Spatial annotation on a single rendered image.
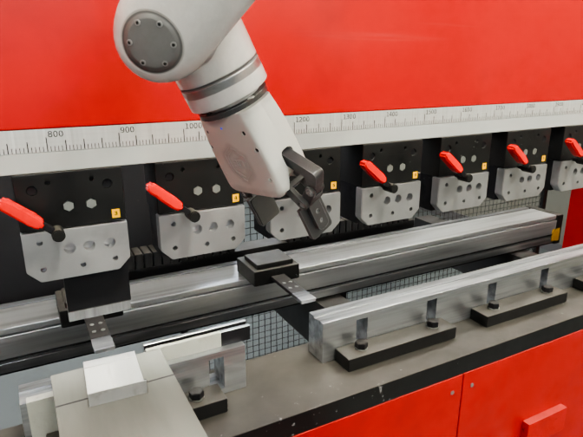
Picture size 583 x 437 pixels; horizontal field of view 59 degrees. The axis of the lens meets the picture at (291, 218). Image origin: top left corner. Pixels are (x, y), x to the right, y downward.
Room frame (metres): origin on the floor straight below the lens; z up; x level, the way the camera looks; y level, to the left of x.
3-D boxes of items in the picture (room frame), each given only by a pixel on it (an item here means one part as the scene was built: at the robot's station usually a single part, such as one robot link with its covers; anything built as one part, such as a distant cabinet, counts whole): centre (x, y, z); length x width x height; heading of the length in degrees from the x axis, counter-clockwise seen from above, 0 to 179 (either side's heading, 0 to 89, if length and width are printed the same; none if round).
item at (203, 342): (0.85, 0.20, 0.99); 0.14 x 0.01 x 0.03; 118
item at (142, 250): (1.25, 0.33, 1.02); 0.37 x 0.06 x 0.04; 118
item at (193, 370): (0.82, 0.28, 0.92); 0.39 x 0.06 x 0.10; 118
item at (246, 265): (1.13, 0.02, 1.01); 0.26 x 0.12 x 0.05; 28
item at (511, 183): (1.25, -0.54, 1.26); 0.15 x 0.09 x 0.17; 118
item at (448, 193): (1.16, -0.36, 1.26); 0.15 x 0.09 x 0.17; 118
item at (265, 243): (1.40, 0.07, 0.94); 1.02 x 0.06 x 0.12; 118
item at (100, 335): (0.93, 0.39, 1.01); 0.26 x 0.12 x 0.05; 28
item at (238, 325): (0.87, 0.18, 0.99); 0.20 x 0.03 x 0.03; 118
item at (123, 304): (0.80, 0.32, 1.13); 0.10 x 0.02 x 0.10; 118
